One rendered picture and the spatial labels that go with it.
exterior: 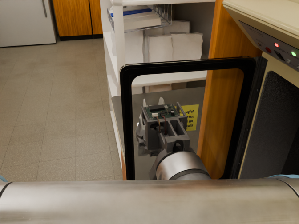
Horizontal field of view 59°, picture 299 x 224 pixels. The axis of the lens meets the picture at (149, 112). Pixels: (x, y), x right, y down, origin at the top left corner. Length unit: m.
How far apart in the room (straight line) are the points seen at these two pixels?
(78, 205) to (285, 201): 0.15
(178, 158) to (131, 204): 0.21
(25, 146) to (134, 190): 2.56
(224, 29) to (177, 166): 0.37
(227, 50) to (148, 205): 0.53
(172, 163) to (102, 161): 2.00
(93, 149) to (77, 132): 0.33
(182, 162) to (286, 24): 0.24
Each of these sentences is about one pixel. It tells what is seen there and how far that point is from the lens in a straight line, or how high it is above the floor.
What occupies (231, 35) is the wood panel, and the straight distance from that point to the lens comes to 0.66.
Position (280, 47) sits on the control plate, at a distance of 0.48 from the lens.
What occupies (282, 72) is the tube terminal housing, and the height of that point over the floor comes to 1.38.
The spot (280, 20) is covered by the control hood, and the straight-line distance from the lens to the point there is 0.43.
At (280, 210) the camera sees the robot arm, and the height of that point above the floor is 1.43.
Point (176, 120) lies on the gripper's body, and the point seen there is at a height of 1.35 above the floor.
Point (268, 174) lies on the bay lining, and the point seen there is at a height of 1.03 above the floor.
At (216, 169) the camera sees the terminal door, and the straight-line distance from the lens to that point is 0.80.
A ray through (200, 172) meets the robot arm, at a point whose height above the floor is 1.33.
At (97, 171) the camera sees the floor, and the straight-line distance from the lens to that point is 2.30.
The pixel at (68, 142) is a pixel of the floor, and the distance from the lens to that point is 2.65.
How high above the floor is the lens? 1.60
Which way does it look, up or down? 33 degrees down
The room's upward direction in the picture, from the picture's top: straight up
